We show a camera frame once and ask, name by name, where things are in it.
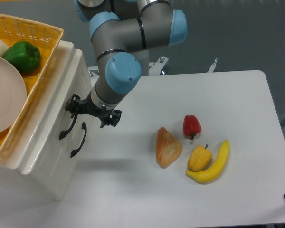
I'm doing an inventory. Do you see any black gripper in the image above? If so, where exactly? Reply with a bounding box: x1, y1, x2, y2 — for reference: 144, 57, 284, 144
64, 94, 122, 128

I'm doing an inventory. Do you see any black top drawer handle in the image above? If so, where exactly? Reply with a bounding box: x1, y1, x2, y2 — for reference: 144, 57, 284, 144
59, 114, 78, 140

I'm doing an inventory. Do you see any black drawer handle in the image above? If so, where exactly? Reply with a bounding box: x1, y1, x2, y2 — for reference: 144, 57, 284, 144
70, 121, 87, 158
59, 114, 78, 140

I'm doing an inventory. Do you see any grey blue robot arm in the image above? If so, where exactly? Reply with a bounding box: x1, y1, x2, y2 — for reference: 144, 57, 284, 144
65, 0, 188, 126

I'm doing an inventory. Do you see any white drawer cabinet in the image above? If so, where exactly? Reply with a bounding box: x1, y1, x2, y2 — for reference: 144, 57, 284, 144
0, 41, 93, 200

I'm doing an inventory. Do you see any orange bread piece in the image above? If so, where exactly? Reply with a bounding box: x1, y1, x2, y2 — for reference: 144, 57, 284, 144
156, 127, 183, 168

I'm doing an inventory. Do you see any beige round plate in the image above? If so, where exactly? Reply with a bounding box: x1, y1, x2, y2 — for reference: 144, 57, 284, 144
0, 57, 27, 132

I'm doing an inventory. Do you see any green bell pepper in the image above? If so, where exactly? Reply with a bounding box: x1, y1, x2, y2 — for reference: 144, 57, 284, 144
3, 41, 41, 73

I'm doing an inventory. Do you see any red bell pepper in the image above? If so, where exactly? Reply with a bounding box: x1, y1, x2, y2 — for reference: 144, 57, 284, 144
183, 115, 202, 140

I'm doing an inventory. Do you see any yellow bell pepper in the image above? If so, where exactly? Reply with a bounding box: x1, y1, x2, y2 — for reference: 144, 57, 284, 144
187, 144, 212, 172

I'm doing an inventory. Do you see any yellow wicker basket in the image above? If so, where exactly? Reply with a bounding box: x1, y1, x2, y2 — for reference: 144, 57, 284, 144
0, 14, 64, 156

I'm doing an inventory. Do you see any yellow banana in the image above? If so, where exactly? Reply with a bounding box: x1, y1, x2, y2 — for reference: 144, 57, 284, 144
185, 140, 230, 184

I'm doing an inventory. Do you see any black lower drawer handle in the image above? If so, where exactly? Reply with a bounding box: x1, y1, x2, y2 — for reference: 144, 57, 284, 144
70, 121, 87, 158

